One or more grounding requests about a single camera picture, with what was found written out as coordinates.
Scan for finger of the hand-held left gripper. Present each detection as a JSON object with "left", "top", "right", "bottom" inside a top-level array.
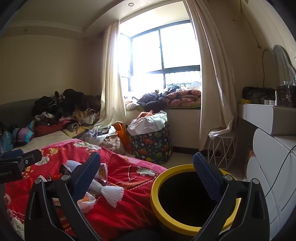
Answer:
[
  {"left": 0, "top": 149, "right": 24, "bottom": 161},
  {"left": 14, "top": 149, "right": 43, "bottom": 168}
]

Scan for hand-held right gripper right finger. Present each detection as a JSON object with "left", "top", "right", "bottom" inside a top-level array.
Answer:
[{"left": 190, "top": 152, "right": 270, "bottom": 241}]

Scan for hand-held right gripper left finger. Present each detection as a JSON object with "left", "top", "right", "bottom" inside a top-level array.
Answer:
[{"left": 24, "top": 152, "right": 102, "bottom": 241}]

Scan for white foam net sleeve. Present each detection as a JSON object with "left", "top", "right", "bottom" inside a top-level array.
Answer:
[{"left": 87, "top": 178, "right": 125, "bottom": 208}]

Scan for yellow rimmed black trash bin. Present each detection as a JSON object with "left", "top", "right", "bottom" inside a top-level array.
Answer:
[{"left": 150, "top": 164, "right": 242, "bottom": 237}]

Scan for teal cloth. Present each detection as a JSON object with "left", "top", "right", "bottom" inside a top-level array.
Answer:
[{"left": 0, "top": 131, "right": 15, "bottom": 152}]

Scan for white crumpled wrapper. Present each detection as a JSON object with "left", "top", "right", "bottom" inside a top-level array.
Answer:
[{"left": 65, "top": 160, "right": 82, "bottom": 172}]

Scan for purple blue striped cloth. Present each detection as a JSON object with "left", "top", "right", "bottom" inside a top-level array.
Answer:
[{"left": 11, "top": 126, "right": 36, "bottom": 145}]

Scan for red cloth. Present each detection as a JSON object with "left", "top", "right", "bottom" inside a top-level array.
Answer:
[{"left": 35, "top": 120, "right": 67, "bottom": 138}]

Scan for lavender white cloth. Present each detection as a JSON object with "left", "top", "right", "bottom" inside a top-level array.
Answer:
[{"left": 80, "top": 126, "right": 116, "bottom": 145}]

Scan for pink floral cloth bag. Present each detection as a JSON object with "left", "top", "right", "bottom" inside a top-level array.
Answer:
[{"left": 99, "top": 137, "right": 126, "bottom": 156}]

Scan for leopard print cloth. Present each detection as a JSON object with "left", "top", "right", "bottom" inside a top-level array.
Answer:
[{"left": 62, "top": 120, "right": 81, "bottom": 132}]

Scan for red floral blanket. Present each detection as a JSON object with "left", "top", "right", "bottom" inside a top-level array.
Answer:
[{"left": 5, "top": 139, "right": 168, "bottom": 241}]

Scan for orange bag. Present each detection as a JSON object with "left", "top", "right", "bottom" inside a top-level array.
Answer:
[{"left": 113, "top": 123, "right": 134, "bottom": 155}]

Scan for beige and white clothes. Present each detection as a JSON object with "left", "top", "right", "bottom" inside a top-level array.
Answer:
[{"left": 73, "top": 109, "right": 97, "bottom": 124}]

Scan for dinosaur print storage bag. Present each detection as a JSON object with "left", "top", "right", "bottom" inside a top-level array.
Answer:
[{"left": 127, "top": 120, "right": 173, "bottom": 165}]

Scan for white drawer cabinet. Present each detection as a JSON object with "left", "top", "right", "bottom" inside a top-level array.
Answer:
[{"left": 245, "top": 128, "right": 296, "bottom": 239}]

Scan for pile of dark clothes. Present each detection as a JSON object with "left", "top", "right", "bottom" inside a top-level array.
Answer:
[{"left": 32, "top": 89, "right": 102, "bottom": 118}]

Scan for green window seat cushion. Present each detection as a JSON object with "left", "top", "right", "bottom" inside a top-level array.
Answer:
[{"left": 165, "top": 105, "right": 201, "bottom": 110}]

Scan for white vanity table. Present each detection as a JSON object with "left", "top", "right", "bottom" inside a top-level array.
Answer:
[{"left": 237, "top": 103, "right": 296, "bottom": 136}]

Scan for orange patterned quilt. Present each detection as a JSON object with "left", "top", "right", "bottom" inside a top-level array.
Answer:
[{"left": 165, "top": 89, "right": 201, "bottom": 107}]

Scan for pale green cloth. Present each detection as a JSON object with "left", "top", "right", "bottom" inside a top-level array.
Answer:
[{"left": 125, "top": 102, "right": 145, "bottom": 112}]

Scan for dark clothes bundle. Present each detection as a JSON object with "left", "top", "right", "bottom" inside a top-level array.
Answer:
[{"left": 166, "top": 84, "right": 183, "bottom": 93}]

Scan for cream curtain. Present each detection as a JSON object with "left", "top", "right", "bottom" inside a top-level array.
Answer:
[
  {"left": 186, "top": 0, "right": 238, "bottom": 151},
  {"left": 94, "top": 21, "right": 127, "bottom": 130}
]

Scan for dark puffer jacket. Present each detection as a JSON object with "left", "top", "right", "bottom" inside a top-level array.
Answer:
[{"left": 137, "top": 91, "right": 167, "bottom": 107}]

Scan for camouflage bag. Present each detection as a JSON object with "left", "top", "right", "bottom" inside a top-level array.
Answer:
[{"left": 242, "top": 86, "right": 276, "bottom": 105}]

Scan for clear organizer box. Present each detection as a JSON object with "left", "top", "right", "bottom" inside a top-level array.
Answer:
[{"left": 276, "top": 84, "right": 296, "bottom": 107}]

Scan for wavy framed mirror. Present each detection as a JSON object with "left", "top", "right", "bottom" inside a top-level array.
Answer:
[{"left": 262, "top": 45, "right": 296, "bottom": 86}]

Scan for dark framed window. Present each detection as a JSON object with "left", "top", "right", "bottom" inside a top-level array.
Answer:
[{"left": 119, "top": 20, "right": 201, "bottom": 93}]

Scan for white wire stool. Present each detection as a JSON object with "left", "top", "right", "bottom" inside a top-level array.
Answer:
[{"left": 208, "top": 130, "right": 238, "bottom": 169}]

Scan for black cable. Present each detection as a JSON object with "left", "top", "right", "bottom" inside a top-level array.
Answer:
[{"left": 264, "top": 139, "right": 296, "bottom": 197}]

